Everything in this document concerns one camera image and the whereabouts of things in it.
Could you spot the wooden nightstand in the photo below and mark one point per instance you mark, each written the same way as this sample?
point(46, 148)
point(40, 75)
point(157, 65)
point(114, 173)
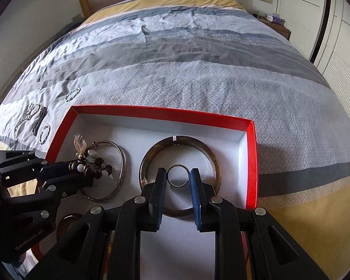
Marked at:
point(280, 30)

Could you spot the white sliding wardrobe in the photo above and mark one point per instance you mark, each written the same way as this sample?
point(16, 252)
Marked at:
point(338, 35)

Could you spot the amber bangle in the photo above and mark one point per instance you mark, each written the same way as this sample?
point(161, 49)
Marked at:
point(65, 220)

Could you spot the purple tissue box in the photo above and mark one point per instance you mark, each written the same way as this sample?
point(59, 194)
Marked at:
point(276, 19)

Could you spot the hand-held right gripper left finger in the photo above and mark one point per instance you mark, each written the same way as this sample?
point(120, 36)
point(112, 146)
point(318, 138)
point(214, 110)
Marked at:
point(157, 198)

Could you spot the beige wall socket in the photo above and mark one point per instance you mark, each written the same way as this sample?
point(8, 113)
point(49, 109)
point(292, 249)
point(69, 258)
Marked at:
point(76, 17)

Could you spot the dark brown bangle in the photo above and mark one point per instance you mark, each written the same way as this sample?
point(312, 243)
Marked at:
point(198, 145)

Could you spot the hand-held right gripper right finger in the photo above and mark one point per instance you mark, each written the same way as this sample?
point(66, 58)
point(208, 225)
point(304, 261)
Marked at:
point(196, 198)

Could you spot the silver clasp ornament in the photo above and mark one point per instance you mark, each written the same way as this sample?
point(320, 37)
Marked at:
point(41, 113)

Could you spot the red cardboard box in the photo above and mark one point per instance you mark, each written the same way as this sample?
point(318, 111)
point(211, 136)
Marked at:
point(128, 134)

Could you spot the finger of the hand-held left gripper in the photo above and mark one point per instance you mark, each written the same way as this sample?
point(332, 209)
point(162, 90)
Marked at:
point(55, 169)
point(70, 185)

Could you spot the thin gold bangle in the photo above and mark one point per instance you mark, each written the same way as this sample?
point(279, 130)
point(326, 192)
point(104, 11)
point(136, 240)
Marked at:
point(123, 164)

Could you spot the dark crumpled cloth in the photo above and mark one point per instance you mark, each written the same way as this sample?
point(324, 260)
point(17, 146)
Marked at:
point(68, 28)

